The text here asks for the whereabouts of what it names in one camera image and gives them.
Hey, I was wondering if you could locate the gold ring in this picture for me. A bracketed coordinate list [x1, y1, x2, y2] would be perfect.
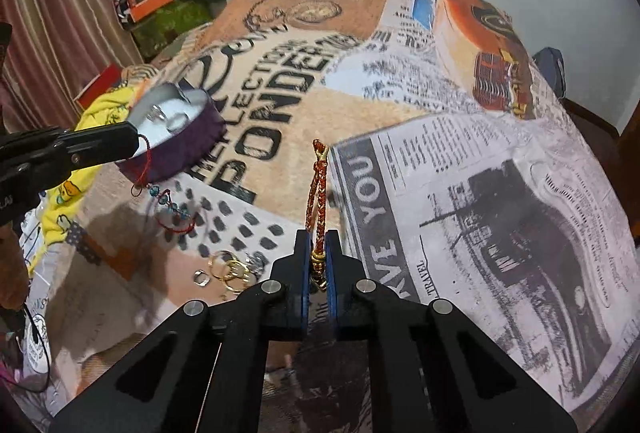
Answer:
[222, 260, 251, 287]
[208, 251, 236, 282]

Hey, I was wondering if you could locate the purple round jewelry box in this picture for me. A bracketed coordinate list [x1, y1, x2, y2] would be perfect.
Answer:
[115, 82, 227, 186]

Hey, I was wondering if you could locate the yellow printed cloth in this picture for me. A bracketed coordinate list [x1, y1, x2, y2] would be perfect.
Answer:
[27, 85, 147, 275]

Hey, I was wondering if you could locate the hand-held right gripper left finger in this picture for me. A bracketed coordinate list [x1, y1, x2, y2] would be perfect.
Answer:
[47, 229, 309, 433]

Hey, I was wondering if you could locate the orange box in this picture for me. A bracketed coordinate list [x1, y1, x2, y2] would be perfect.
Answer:
[124, 0, 176, 22]

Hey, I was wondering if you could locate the orange braided bracelet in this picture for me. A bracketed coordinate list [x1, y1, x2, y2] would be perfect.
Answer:
[305, 139, 331, 290]

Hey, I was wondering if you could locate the red string beaded bracelet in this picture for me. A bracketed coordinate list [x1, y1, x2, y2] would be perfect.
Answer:
[130, 133, 197, 235]

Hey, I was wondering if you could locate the printed blanket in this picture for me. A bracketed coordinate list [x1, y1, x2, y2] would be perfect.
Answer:
[10, 0, 640, 433]

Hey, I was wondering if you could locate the blue bag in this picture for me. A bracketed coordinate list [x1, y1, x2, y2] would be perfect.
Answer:
[532, 46, 567, 99]

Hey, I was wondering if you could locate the person's left forearm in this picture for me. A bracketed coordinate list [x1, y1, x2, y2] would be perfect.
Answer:
[0, 222, 29, 310]

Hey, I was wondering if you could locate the silver jewelry piece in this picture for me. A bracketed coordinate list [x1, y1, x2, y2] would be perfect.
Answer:
[245, 253, 269, 277]

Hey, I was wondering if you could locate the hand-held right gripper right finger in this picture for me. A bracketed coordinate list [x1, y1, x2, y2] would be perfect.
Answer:
[325, 229, 580, 433]

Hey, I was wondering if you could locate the red book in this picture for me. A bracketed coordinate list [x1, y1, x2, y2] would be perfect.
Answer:
[73, 64, 122, 112]

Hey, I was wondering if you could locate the striped brown curtain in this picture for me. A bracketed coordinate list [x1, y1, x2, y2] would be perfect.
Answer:
[0, 0, 146, 134]

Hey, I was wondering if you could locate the white printed cloth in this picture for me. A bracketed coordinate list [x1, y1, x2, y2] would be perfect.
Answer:
[10, 208, 57, 380]

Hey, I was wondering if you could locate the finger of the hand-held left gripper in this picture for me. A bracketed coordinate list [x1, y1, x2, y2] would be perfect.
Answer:
[52, 121, 141, 174]

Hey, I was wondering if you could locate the green box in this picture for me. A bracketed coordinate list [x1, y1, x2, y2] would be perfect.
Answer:
[130, 0, 216, 56]

